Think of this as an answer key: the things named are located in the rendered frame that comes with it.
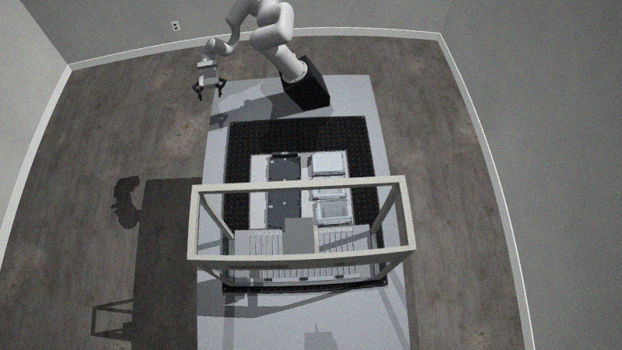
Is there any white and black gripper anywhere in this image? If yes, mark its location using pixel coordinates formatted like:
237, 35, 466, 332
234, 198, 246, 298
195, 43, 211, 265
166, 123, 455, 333
192, 67, 226, 101

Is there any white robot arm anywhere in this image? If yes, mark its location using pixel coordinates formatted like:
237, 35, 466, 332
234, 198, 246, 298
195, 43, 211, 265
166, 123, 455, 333
197, 0, 307, 83

